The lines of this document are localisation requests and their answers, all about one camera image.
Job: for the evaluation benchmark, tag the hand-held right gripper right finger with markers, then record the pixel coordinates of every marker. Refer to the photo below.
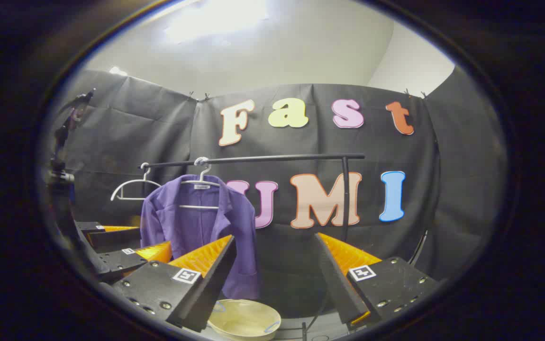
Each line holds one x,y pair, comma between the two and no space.
336,284

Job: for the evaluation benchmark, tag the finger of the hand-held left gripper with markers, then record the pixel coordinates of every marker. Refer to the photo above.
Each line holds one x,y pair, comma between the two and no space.
116,263
116,238

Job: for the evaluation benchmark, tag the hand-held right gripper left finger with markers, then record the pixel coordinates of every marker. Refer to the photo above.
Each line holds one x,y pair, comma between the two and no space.
211,289

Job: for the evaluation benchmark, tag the beige laundry hamper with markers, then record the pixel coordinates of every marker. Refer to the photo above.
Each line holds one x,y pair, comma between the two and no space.
241,319

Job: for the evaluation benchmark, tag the purple ribbed jacket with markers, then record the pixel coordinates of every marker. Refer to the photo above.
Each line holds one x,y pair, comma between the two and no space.
192,227

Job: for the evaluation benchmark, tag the plain white hanger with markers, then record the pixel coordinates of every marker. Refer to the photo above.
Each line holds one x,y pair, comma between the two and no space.
125,184

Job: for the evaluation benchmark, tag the white hanger with glittery hook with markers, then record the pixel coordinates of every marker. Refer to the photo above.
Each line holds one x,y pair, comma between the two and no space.
199,206

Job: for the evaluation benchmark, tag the black clothes rack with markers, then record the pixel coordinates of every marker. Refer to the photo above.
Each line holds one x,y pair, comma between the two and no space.
277,158

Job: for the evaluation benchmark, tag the black backdrop cloth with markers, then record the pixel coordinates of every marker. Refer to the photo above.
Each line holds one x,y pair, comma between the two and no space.
395,241

